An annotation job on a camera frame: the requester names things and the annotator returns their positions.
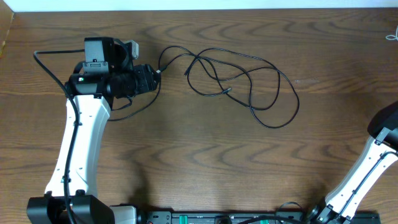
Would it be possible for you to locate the white USB cable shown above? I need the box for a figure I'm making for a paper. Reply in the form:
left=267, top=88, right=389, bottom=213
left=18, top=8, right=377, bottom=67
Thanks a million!
left=385, top=26, right=398, bottom=42

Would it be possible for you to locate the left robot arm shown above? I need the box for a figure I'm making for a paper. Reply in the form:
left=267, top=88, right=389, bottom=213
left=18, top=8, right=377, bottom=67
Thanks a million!
left=27, top=37, right=160, bottom=223

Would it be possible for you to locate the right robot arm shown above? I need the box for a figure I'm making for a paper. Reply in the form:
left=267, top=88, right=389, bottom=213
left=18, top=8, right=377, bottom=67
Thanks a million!
left=304, top=102, right=397, bottom=223

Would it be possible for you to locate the grey box at base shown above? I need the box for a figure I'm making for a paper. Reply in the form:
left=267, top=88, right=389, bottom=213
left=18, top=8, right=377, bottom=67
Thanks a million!
left=110, top=205, right=137, bottom=224

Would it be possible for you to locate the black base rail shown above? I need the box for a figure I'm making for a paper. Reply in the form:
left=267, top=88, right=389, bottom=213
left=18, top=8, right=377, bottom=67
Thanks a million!
left=136, top=210, right=382, bottom=224

